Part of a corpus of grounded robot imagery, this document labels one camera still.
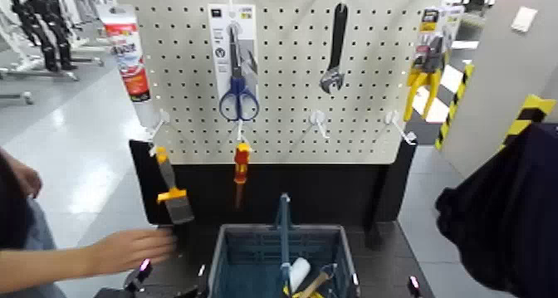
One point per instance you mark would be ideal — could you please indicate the black back board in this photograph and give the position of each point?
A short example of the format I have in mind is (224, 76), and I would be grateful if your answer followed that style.
(314, 190)

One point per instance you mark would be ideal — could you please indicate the person's bare forearm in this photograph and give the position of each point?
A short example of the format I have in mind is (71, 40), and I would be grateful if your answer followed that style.
(43, 267)

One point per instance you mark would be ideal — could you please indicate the person's bare hand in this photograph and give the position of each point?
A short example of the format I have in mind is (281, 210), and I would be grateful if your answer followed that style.
(131, 249)

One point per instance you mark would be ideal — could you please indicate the grey metal stand base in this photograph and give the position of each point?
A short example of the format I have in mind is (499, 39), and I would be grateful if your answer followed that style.
(41, 74)

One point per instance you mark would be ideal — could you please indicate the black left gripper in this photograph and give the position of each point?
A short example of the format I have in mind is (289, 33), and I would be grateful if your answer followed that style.
(138, 275)

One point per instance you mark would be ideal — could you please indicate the yellow pliers in package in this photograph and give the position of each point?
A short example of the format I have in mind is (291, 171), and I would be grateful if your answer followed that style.
(425, 79)

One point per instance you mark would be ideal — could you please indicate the black humanoid robot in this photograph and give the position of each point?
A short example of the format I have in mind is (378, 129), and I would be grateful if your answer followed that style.
(43, 25)

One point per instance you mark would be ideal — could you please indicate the long yellow black hazard strip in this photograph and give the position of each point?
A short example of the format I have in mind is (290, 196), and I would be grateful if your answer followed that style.
(455, 103)

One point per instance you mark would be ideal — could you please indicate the dark hanging cloth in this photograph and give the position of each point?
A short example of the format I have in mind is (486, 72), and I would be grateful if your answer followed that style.
(510, 212)

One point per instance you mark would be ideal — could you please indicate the white pegboard hook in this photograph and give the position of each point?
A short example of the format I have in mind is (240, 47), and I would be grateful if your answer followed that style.
(318, 119)
(160, 119)
(399, 125)
(239, 132)

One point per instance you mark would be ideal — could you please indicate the red white sealant tube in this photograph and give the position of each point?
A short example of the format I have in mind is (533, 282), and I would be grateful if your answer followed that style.
(131, 64)

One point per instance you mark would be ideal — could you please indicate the white wall plate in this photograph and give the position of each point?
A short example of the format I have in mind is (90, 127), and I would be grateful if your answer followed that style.
(524, 19)

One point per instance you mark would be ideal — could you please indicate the blue scissors on card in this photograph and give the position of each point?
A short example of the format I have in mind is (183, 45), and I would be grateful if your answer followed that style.
(237, 95)

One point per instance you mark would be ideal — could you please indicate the black adjustable wrench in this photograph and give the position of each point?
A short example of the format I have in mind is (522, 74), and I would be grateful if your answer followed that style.
(338, 38)

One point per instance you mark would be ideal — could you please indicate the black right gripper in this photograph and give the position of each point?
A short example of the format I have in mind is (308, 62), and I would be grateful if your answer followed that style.
(413, 287)

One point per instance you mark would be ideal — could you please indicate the red yellow screwdriver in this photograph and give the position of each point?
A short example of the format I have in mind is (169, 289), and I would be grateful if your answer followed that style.
(242, 160)

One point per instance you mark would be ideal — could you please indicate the white perforated pegboard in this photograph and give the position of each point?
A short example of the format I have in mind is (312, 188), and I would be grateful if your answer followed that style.
(296, 129)

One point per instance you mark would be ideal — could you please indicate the short yellow black hazard strip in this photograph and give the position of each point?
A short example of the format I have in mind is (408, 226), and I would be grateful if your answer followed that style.
(527, 116)

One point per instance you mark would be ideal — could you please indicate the blue plastic crate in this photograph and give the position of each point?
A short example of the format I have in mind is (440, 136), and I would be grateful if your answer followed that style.
(257, 251)

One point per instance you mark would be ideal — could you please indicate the person in dark shirt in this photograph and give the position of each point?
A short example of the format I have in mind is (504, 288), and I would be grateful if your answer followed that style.
(17, 221)

